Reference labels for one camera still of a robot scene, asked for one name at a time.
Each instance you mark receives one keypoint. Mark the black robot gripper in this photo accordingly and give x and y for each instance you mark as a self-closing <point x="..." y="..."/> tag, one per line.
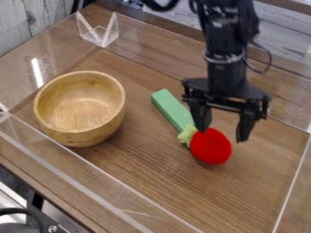
<point x="225" y="90"/>

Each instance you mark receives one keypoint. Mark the red plush strawberry toy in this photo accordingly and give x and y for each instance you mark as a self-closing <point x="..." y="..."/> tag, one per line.
<point x="209" y="146"/>

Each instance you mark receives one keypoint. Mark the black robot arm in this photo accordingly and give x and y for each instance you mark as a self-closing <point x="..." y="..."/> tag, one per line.
<point x="229" y="25"/>

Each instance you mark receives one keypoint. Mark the green rectangular block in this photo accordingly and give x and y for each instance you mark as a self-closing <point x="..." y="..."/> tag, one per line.
<point x="172" y="109"/>

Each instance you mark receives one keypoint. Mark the wooden bowl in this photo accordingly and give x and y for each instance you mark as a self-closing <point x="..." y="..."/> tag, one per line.
<point x="80" y="107"/>

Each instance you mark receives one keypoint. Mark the black table leg clamp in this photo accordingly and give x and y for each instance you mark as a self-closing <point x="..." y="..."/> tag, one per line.
<point x="47" y="225"/>

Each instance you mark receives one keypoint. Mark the clear acrylic tray wall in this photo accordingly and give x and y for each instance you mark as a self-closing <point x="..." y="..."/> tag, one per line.
<point x="137" y="183"/>

